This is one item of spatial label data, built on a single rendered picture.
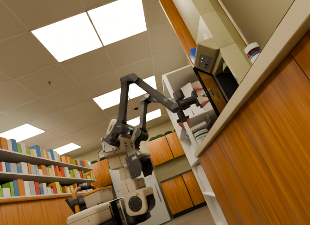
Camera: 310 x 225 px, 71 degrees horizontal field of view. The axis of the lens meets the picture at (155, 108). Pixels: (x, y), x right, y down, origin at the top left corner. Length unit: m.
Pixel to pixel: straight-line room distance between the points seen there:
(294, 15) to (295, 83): 0.16
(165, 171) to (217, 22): 5.62
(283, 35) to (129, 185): 1.40
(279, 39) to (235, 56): 1.00
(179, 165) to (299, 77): 6.36
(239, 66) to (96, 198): 1.37
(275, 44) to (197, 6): 1.24
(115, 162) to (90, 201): 0.33
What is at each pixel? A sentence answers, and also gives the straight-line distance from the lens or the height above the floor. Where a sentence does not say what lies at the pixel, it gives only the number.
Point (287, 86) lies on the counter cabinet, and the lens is 0.60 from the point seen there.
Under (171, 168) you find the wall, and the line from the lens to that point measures 6.81.
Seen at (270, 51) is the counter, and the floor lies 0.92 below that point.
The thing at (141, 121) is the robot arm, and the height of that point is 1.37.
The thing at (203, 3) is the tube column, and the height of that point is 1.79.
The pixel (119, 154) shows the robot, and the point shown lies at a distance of 1.73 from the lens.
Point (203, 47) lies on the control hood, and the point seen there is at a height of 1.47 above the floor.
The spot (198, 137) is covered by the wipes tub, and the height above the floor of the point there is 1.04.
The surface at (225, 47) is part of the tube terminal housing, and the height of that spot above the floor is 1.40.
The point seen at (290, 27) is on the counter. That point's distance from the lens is 0.49.
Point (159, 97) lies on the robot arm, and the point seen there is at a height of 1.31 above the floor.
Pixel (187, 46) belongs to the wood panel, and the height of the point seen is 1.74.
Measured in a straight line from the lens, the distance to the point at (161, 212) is 6.15.
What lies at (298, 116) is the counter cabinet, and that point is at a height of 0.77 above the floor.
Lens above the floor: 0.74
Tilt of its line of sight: 20 degrees up
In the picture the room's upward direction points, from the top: 22 degrees counter-clockwise
